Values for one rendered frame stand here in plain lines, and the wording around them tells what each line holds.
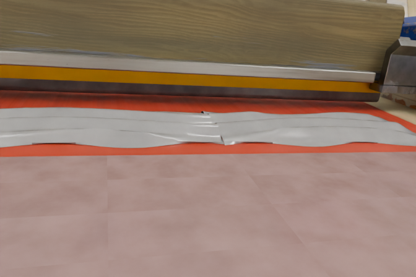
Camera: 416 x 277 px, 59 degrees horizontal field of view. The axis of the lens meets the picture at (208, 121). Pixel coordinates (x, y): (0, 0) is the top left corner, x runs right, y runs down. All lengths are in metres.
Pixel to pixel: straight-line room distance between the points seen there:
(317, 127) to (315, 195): 0.10
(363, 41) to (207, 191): 0.26
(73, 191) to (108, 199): 0.02
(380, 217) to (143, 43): 0.22
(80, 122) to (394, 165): 0.21
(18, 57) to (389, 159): 0.27
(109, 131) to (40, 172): 0.05
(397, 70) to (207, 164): 0.24
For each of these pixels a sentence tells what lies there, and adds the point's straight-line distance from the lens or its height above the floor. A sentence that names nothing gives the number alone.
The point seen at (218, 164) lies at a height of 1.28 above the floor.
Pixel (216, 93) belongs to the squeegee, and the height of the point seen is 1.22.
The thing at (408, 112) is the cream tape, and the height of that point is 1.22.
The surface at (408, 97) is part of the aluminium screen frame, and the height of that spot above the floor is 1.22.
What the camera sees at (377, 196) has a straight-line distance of 0.22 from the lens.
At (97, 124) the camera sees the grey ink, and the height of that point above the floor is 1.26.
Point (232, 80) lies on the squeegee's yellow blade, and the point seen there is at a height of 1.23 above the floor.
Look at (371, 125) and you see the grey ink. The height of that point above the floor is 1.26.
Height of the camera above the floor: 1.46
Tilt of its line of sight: 48 degrees down
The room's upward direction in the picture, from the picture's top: 19 degrees clockwise
